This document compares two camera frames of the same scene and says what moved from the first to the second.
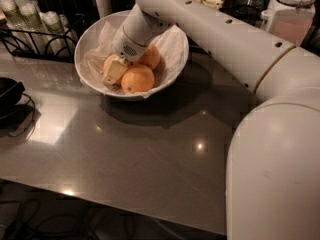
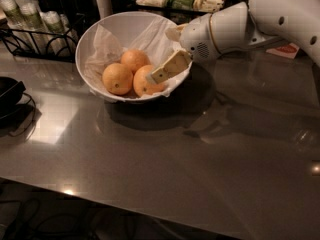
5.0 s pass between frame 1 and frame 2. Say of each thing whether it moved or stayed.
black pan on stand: stayed
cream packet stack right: stayed
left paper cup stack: stayed
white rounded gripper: moved
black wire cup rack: stayed
